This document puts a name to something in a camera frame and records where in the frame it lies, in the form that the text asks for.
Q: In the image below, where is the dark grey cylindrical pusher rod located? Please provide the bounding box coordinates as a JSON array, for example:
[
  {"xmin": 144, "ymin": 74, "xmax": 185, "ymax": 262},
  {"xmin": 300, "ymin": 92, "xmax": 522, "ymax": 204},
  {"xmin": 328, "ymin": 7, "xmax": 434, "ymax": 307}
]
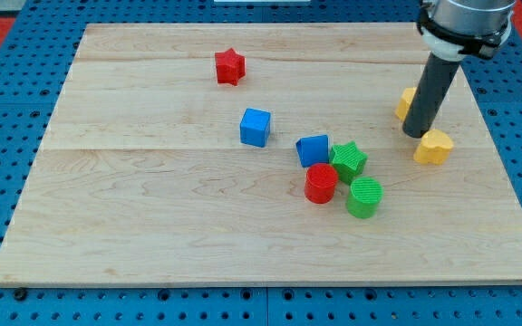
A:
[{"xmin": 402, "ymin": 53, "xmax": 460, "ymax": 139}]

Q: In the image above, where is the yellow hexagon block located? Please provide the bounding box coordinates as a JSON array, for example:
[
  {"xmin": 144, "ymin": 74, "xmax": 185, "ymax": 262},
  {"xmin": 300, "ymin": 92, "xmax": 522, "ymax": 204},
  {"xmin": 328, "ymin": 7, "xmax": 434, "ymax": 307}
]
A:
[{"xmin": 394, "ymin": 87, "xmax": 417, "ymax": 121}]

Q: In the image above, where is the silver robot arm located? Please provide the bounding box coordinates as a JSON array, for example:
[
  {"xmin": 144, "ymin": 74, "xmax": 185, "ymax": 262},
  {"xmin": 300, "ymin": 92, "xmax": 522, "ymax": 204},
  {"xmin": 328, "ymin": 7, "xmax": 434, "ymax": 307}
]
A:
[{"xmin": 402, "ymin": 0, "xmax": 516, "ymax": 139}]

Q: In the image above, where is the green star block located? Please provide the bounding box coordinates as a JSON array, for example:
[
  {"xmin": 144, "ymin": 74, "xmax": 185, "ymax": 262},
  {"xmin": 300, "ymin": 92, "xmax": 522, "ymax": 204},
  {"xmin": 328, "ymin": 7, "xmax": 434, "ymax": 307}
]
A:
[{"xmin": 329, "ymin": 141, "xmax": 368, "ymax": 185}]

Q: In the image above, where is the red star block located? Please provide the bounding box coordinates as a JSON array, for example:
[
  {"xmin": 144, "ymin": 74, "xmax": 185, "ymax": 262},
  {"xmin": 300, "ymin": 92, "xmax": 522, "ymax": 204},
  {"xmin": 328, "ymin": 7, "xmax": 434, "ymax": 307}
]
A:
[{"xmin": 214, "ymin": 48, "xmax": 246, "ymax": 86}]

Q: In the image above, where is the yellow heart block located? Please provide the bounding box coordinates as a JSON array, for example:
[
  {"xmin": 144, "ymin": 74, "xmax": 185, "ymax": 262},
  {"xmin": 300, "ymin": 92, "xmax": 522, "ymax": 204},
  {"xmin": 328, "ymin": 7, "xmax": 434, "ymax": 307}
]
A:
[{"xmin": 413, "ymin": 129, "xmax": 454, "ymax": 165}]

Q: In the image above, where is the green cylinder block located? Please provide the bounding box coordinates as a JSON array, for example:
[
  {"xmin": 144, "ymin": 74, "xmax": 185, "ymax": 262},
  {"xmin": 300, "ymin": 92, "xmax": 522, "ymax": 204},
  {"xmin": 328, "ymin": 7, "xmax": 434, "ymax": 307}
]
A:
[{"xmin": 346, "ymin": 177, "xmax": 383, "ymax": 219}]

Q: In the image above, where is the blue triangular block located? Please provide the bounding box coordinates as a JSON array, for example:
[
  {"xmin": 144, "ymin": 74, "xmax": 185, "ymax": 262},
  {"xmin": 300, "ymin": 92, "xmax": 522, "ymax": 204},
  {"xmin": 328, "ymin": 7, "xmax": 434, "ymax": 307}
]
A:
[{"xmin": 295, "ymin": 134, "xmax": 329, "ymax": 168}]

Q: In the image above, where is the red cylinder block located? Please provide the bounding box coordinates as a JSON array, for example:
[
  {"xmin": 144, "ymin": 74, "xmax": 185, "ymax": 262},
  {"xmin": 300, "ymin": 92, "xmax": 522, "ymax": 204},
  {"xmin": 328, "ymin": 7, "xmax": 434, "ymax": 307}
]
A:
[{"xmin": 304, "ymin": 163, "xmax": 339, "ymax": 204}]

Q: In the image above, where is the blue cube block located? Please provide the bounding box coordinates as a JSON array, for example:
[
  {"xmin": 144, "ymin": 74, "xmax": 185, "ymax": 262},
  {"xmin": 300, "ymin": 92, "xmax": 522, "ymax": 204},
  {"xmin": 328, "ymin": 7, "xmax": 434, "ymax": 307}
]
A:
[{"xmin": 239, "ymin": 108, "xmax": 271, "ymax": 148}]

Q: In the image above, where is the light wooden board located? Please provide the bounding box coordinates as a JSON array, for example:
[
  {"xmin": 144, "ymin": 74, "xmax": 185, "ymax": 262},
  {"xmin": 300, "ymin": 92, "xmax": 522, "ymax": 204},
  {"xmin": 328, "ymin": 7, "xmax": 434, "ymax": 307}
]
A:
[{"xmin": 0, "ymin": 23, "xmax": 522, "ymax": 288}]

